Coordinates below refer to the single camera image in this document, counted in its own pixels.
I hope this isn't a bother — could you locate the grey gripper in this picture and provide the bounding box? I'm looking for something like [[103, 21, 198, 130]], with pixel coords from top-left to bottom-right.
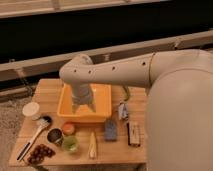
[[71, 84, 96, 113]]

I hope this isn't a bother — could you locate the blue sponge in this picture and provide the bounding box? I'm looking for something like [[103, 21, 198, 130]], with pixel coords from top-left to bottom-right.
[[104, 119, 117, 141]]

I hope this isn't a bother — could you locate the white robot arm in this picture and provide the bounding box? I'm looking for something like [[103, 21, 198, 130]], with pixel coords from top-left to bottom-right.
[[59, 49, 213, 171]]

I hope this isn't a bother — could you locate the green plastic cup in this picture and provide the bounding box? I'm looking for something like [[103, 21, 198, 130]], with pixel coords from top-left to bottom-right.
[[62, 136, 78, 154]]

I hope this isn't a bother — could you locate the white plastic cup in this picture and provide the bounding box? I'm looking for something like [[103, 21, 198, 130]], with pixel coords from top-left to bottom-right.
[[22, 102, 40, 120]]

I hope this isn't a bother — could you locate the wooden table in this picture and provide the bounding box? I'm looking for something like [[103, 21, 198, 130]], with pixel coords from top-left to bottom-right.
[[8, 78, 148, 168]]

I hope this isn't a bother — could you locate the yellow plastic bin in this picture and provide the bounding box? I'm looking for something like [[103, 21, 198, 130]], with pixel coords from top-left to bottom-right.
[[57, 84, 112, 123]]

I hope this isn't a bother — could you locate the orange round toy fruit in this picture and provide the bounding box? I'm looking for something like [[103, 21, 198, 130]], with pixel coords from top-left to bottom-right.
[[62, 122, 75, 135]]

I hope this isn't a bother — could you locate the dark metal can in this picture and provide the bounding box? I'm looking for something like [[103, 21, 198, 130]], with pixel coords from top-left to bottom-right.
[[47, 128, 63, 146]]

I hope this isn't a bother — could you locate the brown rectangular box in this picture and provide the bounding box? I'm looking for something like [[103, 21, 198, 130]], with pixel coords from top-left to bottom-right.
[[127, 121, 141, 147]]

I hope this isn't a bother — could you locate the bunch of purple grapes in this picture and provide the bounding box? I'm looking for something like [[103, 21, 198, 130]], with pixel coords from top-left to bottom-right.
[[27, 144, 55, 165]]

